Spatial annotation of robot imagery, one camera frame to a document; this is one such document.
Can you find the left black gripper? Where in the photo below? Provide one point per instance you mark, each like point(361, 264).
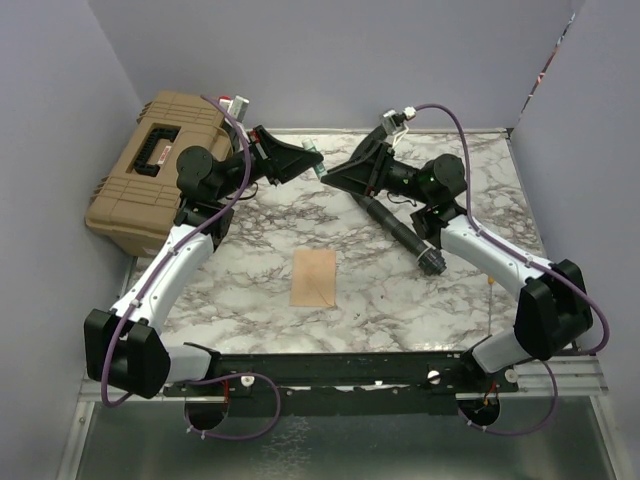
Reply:
point(279, 160)

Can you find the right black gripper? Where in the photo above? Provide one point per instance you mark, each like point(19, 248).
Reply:
point(366, 173)

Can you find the tan paper envelope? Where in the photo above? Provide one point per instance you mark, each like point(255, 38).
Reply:
point(313, 278)

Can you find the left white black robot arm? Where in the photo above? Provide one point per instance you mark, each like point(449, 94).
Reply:
point(123, 345)

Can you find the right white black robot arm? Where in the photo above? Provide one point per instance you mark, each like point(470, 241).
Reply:
point(552, 310)

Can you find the tan plastic tool case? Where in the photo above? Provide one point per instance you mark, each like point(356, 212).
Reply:
point(135, 205)

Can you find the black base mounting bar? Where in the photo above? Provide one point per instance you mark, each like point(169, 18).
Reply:
point(345, 384)

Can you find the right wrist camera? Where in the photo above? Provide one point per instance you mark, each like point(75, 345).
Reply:
point(395, 124)

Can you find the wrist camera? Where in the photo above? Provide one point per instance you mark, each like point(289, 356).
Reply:
point(236, 106)
point(395, 124)

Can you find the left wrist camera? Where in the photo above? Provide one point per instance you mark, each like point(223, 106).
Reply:
point(236, 106)

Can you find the aluminium frame rail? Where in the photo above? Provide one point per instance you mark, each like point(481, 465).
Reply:
point(574, 376)

